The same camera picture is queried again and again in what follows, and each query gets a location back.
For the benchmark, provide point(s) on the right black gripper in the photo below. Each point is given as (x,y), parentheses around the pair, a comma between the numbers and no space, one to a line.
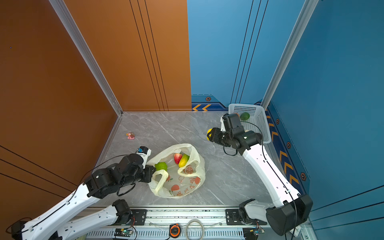
(215,132)

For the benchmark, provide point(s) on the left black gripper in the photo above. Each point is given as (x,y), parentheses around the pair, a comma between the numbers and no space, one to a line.
(150,171)

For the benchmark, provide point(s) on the yellow lemon fruit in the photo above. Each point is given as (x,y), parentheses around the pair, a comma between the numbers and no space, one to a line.
(209,135)

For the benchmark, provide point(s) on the printed translucent plastic bag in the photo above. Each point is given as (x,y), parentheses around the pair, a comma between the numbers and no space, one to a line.
(176,182)

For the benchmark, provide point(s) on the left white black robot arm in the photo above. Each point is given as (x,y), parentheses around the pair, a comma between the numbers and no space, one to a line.
(119,178)

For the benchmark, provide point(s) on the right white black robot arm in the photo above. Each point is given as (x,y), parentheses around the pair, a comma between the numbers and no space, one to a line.
(289,208)

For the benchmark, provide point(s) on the green fruit in basket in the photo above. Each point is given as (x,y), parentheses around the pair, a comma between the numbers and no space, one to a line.
(244,116)

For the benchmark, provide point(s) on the red peach fruit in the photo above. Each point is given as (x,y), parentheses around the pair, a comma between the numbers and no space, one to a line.
(177,158)

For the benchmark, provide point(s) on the yellow green mango fruit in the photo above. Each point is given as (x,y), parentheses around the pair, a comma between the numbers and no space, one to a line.
(184,160)

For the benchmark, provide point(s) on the white plastic basket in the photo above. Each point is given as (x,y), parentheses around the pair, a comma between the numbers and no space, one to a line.
(257,121)

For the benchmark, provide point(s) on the small pink toy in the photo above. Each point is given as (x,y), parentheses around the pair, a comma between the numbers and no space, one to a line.
(130,136)

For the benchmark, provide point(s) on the orange black tape measure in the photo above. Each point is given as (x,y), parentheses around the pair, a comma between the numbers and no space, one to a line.
(175,231)

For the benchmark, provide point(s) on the left green circuit board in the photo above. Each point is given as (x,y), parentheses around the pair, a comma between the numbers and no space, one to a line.
(123,233)

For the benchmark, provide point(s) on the right circuit board module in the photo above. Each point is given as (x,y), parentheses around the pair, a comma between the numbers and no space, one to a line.
(252,233)

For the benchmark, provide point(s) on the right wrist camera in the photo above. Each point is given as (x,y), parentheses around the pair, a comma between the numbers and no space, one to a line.
(230,121)

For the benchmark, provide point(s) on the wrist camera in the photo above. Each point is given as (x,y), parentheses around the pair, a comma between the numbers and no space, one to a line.
(230,121)
(135,163)

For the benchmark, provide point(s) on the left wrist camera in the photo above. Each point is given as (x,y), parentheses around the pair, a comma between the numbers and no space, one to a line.
(135,163)

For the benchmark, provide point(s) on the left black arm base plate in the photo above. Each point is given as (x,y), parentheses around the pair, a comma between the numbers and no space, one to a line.
(136,217)

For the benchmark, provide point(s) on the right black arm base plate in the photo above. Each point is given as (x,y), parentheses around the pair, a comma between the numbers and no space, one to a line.
(234,218)

